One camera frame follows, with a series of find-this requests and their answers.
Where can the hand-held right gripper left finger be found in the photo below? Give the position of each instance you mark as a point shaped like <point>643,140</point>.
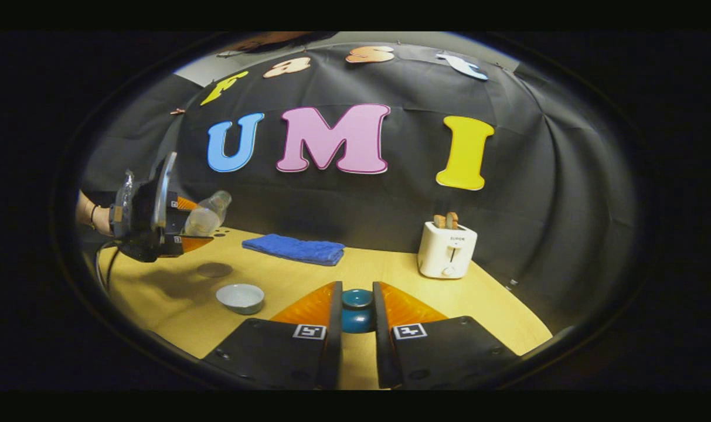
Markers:
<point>334,328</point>

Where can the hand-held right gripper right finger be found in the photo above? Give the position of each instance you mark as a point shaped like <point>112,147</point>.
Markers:
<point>380,328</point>

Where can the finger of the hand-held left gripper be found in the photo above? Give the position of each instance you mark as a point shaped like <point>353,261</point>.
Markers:
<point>186,203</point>
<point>194,242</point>

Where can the clear plastic water bottle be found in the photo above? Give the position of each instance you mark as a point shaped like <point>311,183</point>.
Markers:
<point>206,217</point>

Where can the round brown coaster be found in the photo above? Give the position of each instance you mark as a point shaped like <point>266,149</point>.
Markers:
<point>214,269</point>

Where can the pale blue teacup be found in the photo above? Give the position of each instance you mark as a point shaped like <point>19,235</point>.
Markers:
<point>240,298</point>

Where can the blue folded towel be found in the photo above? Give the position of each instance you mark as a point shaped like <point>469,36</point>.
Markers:
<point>295,249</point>

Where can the white toaster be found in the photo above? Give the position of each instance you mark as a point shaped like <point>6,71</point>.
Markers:
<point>447,252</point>

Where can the brown toast slice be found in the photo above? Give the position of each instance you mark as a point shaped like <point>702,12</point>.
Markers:
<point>452,220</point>
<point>439,221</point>

